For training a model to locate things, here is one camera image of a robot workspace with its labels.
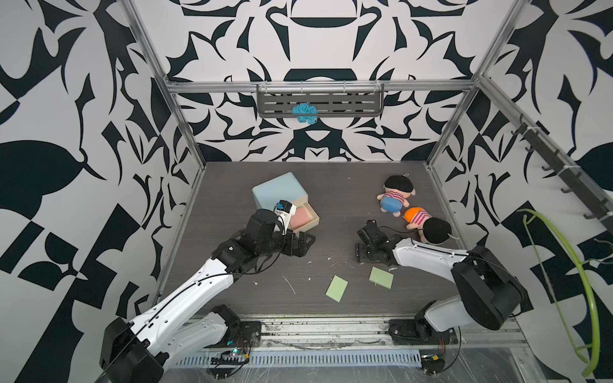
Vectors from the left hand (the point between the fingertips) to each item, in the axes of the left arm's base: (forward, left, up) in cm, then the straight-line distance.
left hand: (303, 230), depth 75 cm
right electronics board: (-34, -37, -21) cm, 54 cm away
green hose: (-33, -61, +2) cm, 69 cm away
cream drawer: (+13, -4, -11) cm, 17 cm away
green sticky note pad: (-12, -11, -20) cm, 26 cm away
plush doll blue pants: (+25, -40, -13) cm, 49 cm away
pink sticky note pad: (+14, +1, -14) cm, 20 cm away
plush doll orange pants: (+7, -49, -15) cm, 51 cm away
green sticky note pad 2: (-8, -28, -21) cm, 36 cm away
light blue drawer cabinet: (+21, +6, -5) cm, 23 cm away
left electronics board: (-33, +24, -20) cm, 46 cm away
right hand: (+2, -24, -20) cm, 31 cm away
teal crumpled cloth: (+43, -3, +15) cm, 45 cm away
